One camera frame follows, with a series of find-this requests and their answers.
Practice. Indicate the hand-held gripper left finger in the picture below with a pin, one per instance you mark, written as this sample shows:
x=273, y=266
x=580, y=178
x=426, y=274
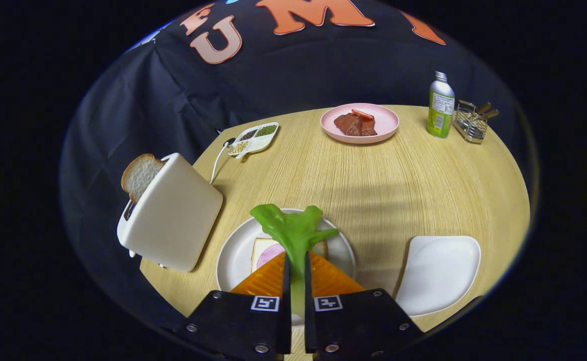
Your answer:
x=243, y=326

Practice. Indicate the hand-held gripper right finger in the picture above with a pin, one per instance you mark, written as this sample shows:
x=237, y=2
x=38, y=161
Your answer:
x=358, y=326

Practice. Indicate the green lettuce leaf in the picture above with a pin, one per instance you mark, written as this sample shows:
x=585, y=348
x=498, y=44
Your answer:
x=293, y=230

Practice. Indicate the toasted bread slice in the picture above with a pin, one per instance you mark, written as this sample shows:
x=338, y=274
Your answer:
x=140, y=175

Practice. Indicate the white round plate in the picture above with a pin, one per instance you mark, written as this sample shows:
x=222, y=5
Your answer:
x=233, y=255

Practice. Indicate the pink ham slice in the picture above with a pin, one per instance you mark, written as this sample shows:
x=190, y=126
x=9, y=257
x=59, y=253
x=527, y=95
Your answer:
x=269, y=253

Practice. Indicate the white bread slice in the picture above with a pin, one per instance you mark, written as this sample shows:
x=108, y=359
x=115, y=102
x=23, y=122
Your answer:
x=259, y=248

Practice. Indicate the white squarish plate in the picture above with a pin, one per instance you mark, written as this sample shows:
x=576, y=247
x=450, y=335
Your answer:
x=439, y=276

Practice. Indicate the white toaster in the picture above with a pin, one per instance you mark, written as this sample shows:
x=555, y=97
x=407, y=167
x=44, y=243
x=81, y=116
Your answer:
x=173, y=220

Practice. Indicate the white divided seasoning dish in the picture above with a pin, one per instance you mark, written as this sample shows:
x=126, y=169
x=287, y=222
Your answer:
x=256, y=145

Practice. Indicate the brown meat slice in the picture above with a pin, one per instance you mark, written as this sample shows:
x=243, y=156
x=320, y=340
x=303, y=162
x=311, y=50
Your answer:
x=353, y=126

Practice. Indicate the pink round plate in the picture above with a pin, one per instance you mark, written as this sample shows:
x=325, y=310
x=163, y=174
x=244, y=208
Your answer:
x=386, y=125

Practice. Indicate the red sausage piece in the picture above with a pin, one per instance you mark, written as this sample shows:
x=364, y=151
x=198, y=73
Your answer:
x=362, y=114

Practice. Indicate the green label metal bottle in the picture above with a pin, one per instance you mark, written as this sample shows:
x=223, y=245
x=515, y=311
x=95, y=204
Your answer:
x=441, y=110

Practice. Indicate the black backdrop cloth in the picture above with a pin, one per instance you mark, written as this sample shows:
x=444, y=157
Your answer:
x=298, y=65

